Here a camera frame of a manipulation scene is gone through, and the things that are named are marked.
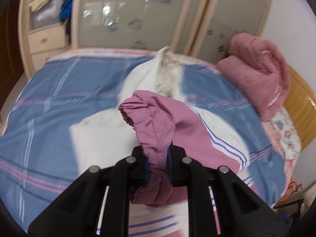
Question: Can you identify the pink and white padded jacket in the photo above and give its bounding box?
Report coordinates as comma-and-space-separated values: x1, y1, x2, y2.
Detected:
69, 49, 252, 236

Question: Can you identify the red bag beside bed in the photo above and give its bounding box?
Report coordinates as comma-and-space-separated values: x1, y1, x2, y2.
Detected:
273, 180, 303, 209

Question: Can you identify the blue plaid bed blanket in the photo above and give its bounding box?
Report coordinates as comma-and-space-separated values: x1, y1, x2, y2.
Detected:
1, 49, 286, 230

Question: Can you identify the floral pink bed sheet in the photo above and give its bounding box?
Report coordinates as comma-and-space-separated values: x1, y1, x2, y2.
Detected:
261, 107, 302, 180

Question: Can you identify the wooden headboard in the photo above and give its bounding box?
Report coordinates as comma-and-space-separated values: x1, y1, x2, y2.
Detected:
284, 66, 316, 150

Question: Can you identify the rolled pink quilt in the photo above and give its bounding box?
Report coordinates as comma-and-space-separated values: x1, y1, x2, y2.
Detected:
216, 33, 290, 121

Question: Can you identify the beige wardrobe drawer unit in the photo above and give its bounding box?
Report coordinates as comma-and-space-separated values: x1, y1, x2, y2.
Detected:
18, 0, 70, 79

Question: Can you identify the clear plastic storage box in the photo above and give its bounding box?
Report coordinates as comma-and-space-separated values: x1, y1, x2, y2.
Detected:
31, 0, 64, 29

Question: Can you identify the blue garment in wardrobe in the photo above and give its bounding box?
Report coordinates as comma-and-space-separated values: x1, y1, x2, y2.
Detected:
59, 0, 73, 22

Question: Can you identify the right frosted wardrobe sliding door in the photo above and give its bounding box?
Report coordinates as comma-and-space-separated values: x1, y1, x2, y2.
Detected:
189, 0, 272, 64

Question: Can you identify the frosted wardrobe sliding door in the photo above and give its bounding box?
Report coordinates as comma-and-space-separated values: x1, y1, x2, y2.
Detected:
189, 0, 272, 64
72, 0, 192, 51

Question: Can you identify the left frosted wardrobe sliding door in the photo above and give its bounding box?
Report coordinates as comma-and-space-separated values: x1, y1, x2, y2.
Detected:
72, 0, 192, 51

